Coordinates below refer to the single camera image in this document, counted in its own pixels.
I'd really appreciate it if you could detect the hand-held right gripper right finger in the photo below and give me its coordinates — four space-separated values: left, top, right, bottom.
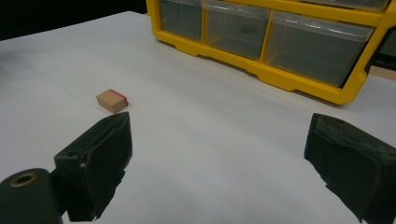
304 112 396 224

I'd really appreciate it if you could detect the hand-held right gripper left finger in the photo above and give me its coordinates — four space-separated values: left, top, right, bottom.
53 111 134 223

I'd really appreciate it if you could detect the small wooden block red edge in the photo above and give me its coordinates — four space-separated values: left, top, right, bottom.
95 89 129 115

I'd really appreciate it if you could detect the yellow drawer cabinet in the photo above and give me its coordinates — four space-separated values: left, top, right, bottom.
145 0 396 105

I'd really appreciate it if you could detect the clear plastic drawer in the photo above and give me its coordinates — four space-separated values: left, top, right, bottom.
160 0 204 42
202 0 271 61
264 10 375 88

